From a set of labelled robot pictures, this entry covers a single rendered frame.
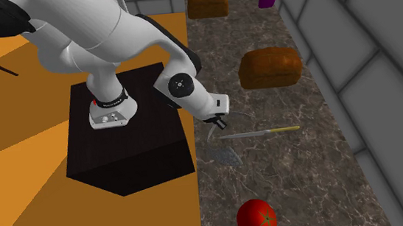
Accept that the yellow handled knife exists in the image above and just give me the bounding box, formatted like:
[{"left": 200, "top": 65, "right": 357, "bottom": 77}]
[{"left": 217, "top": 125, "right": 301, "bottom": 141}]

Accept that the red tomato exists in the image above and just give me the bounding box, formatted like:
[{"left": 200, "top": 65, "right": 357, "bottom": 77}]
[{"left": 234, "top": 197, "right": 278, "bottom": 226}]

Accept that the brown bread loaf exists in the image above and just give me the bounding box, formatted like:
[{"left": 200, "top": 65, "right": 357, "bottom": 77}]
[
  {"left": 186, "top": 0, "right": 231, "bottom": 20},
  {"left": 236, "top": 45, "right": 305, "bottom": 91}
]

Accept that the dark robot stand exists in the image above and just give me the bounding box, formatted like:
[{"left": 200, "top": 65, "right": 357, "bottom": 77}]
[{"left": 57, "top": 60, "right": 198, "bottom": 202}]

